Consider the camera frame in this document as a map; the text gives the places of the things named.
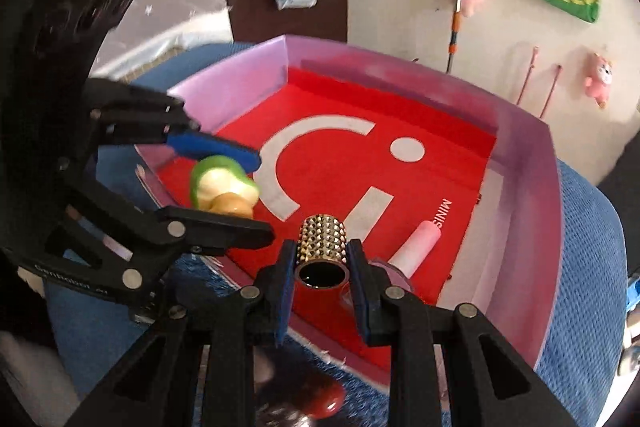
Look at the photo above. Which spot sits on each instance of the pink plush toy with face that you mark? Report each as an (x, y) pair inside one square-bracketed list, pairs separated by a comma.
[(600, 79)]

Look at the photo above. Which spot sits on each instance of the green toy figure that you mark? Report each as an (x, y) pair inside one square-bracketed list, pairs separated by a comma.
[(210, 177)]

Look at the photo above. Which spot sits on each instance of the purple cardboard box red bottom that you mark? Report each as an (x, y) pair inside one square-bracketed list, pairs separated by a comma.
[(240, 72)]

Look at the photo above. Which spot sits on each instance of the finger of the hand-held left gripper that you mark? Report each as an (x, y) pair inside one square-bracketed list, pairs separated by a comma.
[(215, 149), (220, 232)]

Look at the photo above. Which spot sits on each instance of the blue knitted blanket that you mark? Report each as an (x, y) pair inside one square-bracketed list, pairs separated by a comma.
[(580, 257)]

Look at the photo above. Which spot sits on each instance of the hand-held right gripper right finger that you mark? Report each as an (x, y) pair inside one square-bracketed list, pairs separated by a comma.
[(361, 292)]

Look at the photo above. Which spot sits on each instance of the brown nail polish bottle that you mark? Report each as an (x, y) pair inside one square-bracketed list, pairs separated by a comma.
[(325, 399)]

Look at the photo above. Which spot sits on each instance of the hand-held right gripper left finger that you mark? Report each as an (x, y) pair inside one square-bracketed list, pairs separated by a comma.
[(284, 292)]

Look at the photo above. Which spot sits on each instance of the pink nail polish bottle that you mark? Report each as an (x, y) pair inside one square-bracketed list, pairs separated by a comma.
[(422, 237)]

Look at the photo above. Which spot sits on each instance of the gold studded cylinder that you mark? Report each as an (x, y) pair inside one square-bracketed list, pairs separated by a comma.
[(322, 239)]

